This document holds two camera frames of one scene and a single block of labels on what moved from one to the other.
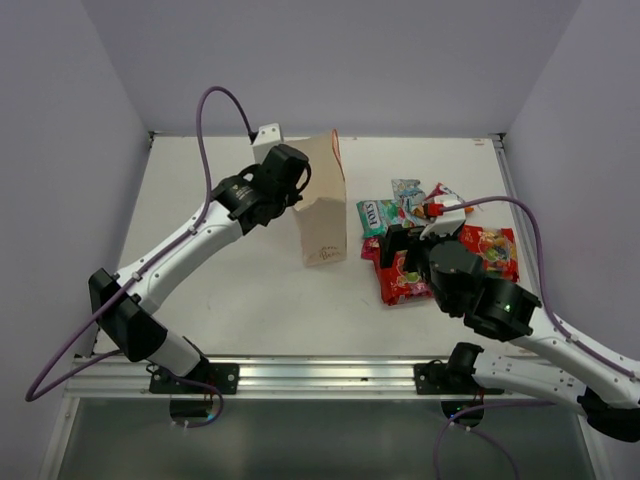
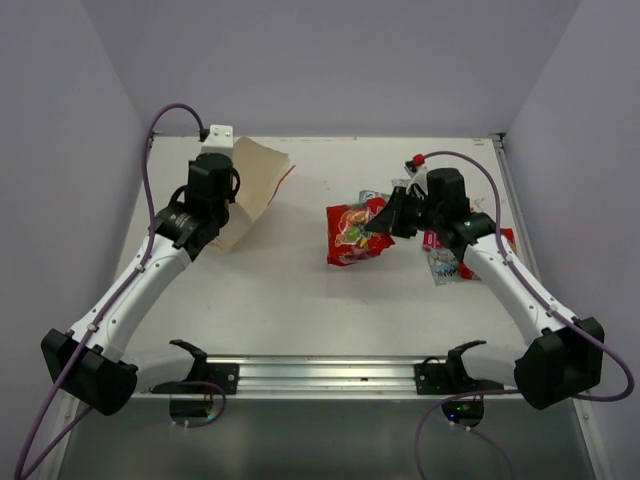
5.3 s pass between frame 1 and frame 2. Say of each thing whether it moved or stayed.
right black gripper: moved
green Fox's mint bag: moved
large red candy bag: moved
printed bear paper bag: moved
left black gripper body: moved
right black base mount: stayed
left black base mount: stayed
